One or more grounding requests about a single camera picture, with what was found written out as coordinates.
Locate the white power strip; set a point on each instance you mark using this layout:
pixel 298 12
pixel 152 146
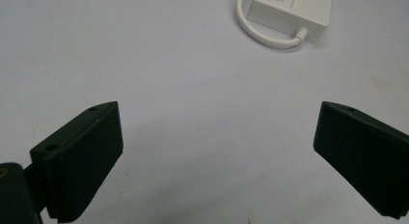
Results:
pixel 292 10

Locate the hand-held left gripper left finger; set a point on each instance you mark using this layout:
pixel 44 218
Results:
pixel 83 159

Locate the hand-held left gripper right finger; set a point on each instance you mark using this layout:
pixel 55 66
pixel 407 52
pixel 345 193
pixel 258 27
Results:
pixel 363 153

